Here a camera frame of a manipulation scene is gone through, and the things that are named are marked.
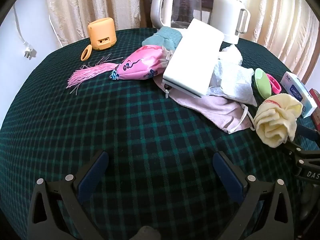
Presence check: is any pink tasselled drawstring pouch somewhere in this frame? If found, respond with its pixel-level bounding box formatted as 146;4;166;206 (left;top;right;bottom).
66;44;173;95

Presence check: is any orange strap loop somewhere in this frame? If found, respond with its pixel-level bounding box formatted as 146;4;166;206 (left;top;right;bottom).
81;44;92;61

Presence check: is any cream curtain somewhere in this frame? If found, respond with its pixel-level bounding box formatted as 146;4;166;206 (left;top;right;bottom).
45;0;318;80

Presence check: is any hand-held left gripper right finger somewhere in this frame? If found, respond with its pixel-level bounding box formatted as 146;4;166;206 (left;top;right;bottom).
212;151;294;240

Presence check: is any thin white cable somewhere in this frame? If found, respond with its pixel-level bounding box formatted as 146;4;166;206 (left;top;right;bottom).
49;15;63;48

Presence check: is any orange speaker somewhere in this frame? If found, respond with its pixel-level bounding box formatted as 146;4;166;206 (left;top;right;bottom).
88;17;117;50

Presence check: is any pale pink face mask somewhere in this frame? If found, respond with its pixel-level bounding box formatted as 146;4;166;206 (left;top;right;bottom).
153;76;255;134

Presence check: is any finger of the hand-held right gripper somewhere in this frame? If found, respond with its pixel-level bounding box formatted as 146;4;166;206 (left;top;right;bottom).
282;141;320;183
296;124;320;142

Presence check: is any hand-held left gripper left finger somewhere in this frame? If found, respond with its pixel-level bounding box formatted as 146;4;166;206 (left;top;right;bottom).
27;150;110;240

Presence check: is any white power cord with plug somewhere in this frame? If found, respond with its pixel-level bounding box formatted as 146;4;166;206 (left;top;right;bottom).
12;5;37;60

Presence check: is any white case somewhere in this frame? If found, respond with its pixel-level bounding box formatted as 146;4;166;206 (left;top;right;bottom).
162;18;225;98

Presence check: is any white dotted pouch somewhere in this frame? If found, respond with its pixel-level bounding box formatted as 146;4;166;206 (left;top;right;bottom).
209;60;258;106

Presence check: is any green plaid tablecloth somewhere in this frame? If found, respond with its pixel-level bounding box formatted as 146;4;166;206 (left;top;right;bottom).
0;27;320;240

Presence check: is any teal cloth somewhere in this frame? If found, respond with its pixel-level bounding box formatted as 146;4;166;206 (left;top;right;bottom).
144;27;183;52

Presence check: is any dark wooden chair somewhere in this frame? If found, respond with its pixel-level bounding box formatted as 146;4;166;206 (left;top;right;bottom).
140;0;215;28

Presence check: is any blue white tissue pack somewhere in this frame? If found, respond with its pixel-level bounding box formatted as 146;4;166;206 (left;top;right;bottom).
279;71;317;119

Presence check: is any glass kettle white handle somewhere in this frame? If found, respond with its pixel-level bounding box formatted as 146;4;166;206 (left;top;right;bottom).
150;0;203;30

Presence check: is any white thermos jug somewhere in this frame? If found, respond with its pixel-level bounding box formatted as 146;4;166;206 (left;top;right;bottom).
210;0;251;45

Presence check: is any pale yellow towel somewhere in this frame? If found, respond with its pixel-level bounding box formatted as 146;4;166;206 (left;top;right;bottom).
254;93;304;148

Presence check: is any red tin box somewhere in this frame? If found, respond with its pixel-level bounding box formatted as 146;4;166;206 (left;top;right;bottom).
309;88;320;133

